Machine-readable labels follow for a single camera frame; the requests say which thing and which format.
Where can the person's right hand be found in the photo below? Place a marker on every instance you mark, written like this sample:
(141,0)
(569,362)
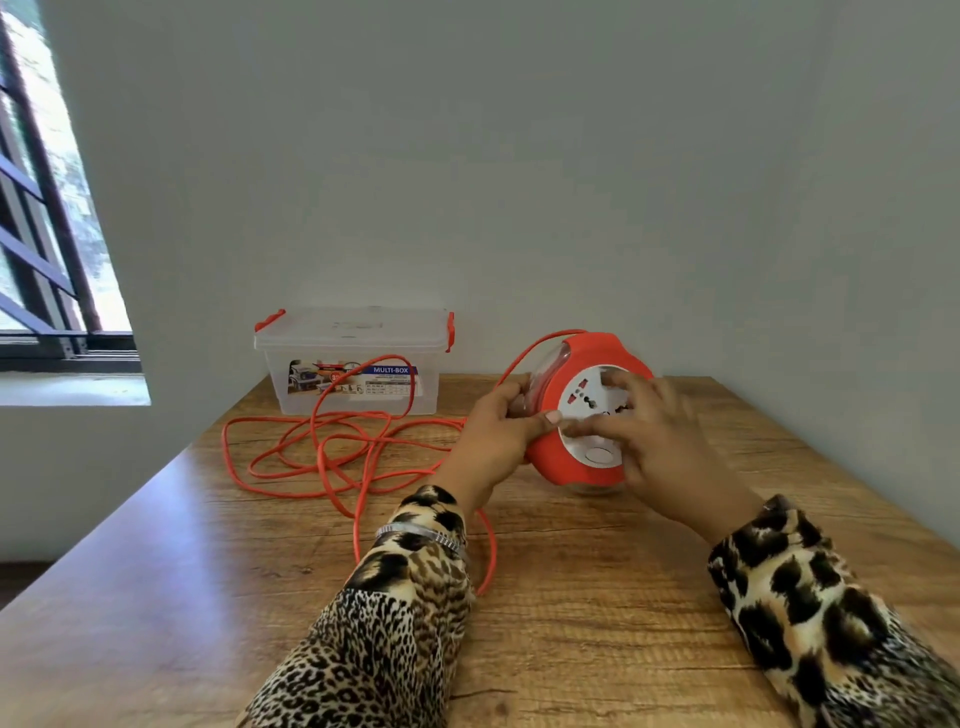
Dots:
(667,450)

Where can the person's left hand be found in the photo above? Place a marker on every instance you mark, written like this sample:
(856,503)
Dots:
(487,442)

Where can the person's right thumb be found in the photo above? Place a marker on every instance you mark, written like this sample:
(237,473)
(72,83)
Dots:
(592,430)

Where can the person's left thumb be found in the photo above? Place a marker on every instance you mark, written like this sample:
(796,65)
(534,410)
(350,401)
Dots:
(541,427)

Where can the person's right forearm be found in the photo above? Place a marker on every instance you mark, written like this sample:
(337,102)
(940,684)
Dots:
(817,622)

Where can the person's left forearm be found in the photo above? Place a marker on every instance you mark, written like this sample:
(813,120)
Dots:
(390,622)

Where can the clear plastic storage box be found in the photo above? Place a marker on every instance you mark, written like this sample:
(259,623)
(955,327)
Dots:
(352,337)

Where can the window with dark metal grille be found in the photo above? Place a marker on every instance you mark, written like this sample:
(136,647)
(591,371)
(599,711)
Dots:
(45,285)

